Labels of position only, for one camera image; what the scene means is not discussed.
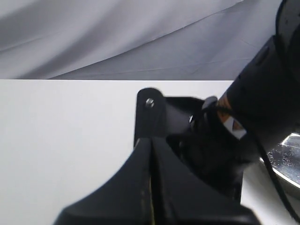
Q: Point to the grey fabric backdrop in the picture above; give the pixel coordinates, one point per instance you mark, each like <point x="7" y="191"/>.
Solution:
<point x="132" y="39"/>

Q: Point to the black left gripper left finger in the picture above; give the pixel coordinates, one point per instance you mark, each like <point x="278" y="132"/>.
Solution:
<point x="125" y="199"/>

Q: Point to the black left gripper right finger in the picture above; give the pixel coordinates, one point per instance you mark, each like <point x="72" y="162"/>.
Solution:
<point x="179" y="197"/>

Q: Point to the round stainless steel dish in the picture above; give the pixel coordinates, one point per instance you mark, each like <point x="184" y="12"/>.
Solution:
<point x="285" y="161"/>

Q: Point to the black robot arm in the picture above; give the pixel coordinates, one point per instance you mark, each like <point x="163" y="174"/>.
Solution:
<point x="189" y="154"/>

